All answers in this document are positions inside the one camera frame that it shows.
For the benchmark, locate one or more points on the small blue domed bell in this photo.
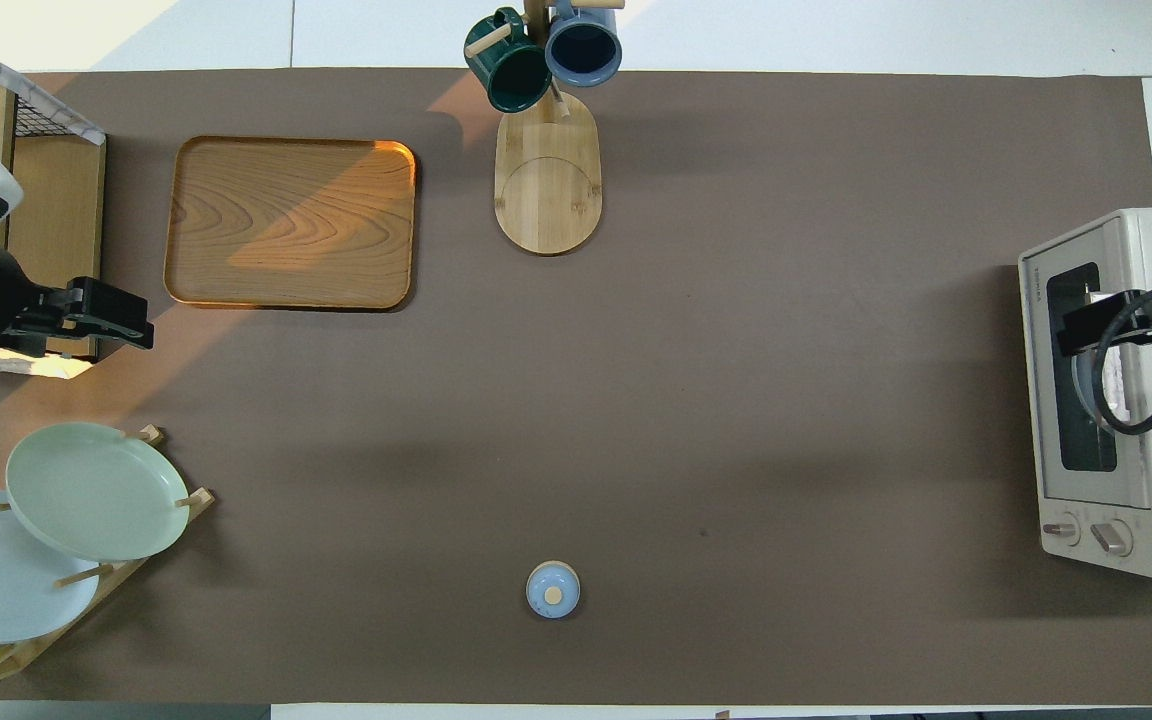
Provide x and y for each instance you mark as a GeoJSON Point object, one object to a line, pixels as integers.
{"type": "Point", "coordinates": [553, 590]}

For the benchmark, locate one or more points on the oven control knob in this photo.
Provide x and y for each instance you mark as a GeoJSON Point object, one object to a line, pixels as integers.
{"type": "Point", "coordinates": [1112, 538]}
{"type": "Point", "coordinates": [1062, 530]}

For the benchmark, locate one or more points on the brown table mat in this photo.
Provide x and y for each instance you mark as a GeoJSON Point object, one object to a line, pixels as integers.
{"type": "Point", "coordinates": [686, 400]}

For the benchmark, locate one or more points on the glass oven door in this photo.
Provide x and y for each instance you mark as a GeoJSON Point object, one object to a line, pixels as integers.
{"type": "Point", "coordinates": [1036, 400]}

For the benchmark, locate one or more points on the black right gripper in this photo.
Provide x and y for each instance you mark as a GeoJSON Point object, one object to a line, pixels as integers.
{"type": "Point", "coordinates": [1116, 315]}

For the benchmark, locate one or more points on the wooden serving tray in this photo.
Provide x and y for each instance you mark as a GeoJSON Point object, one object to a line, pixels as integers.
{"type": "Point", "coordinates": [291, 222]}

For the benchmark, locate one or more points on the pale green plate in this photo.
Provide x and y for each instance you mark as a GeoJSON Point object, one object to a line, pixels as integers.
{"type": "Point", "coordinates": [96, 490]}

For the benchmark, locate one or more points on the blue mug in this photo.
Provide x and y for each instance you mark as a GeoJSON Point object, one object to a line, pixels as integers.
{"type": "Point", "coordinates": [584, 50]}

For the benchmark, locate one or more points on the wooden plate rack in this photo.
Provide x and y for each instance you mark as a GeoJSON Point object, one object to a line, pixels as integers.
{"type": "Point", "coordinates": [136, 565]}

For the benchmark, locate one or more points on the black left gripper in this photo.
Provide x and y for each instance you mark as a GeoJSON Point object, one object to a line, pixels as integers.
{"type": "Point", "coordinates": [101, 312]}

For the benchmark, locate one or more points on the wooden mug tree stand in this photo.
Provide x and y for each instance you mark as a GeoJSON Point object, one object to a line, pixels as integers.
{"type": "Point", "coordinates": [548, 190]}

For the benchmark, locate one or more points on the dark green mug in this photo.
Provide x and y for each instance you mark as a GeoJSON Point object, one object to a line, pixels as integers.
{"type": "Point", "coordinates": [511, 75]}

